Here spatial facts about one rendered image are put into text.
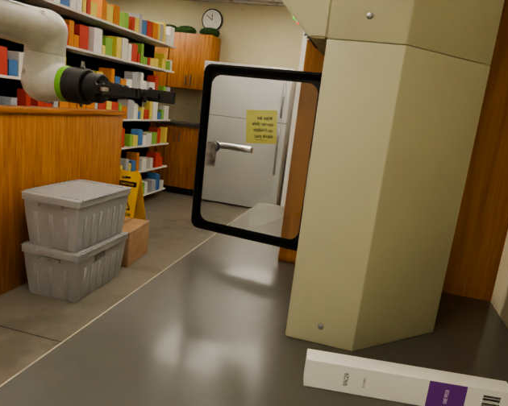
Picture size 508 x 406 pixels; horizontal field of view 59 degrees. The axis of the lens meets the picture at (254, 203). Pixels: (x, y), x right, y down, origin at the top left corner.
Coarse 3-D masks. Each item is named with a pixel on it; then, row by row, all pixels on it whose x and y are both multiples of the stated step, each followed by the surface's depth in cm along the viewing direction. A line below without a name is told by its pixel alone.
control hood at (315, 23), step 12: (288, 0) 65; (300, 0) 65; (312, 0) 64; (324, 0) 64; (300, 12) 65; (312, 12) 65; (324, 12) 64; (300, 24) 66; (312, 24) 65; (324, 24) 65; (312, 36) 66; (324, 36) 65; (324, 48) 75
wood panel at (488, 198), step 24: (504, 24) 91; (312, 48) 101; (504, 48) 92; (504, 72) 92; (504, 96) 93; (480, 120) 95; (504, 120) 94; (480, 144) 96; (504, 144) 95; (480, 168) 97; (504, 168) 95; (480, 192) 97; (504, 192) 96; (480, 216) 98; (504, 216) 97; (456, 240) 100; (480, 240) 99; (504, 240) 98; (456, 264) 101; (480, 264) 100; (456, 288) 102; (480, 288) 101
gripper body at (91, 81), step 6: (90, 72) 116; (90, 78) 114; (96, 78) 114; (102, 78) 116; (84, 84) 114; (90, 84) 114; (96, 84) 114; (84, 90) 115; (90, 90) 114; (96, 90) 114; (90, 96) 115; (96, 96) 115; (102, 96) 117; (96, 102) 118; (102, 102) 118
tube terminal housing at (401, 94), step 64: (384, 0) 62; (448, 0) 64; (384, 64) 63; (448, 64) 68; (320, 128) 67; (384, 128) 65; (448, 128) 71; (320, 192) 69; (384, 192) 67; (448, 192) 75; (320, 256) 71; (384, 256) 70; (448, 256) 79; (320, 320) 73; (384, 320) 74
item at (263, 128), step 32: (224, 96) 105; (256, 96) 102; (288, 96) 99; (224, 128) 106; (256, 128) 103; (288, 128) 100; (224, 160) 108; (256, 160) 104; (288, 160) 102; (224, 192) 109; (256, 192) 106; (288, 192) 103; (224, 224) 110; (256, 224) 107; (288, 224) 104
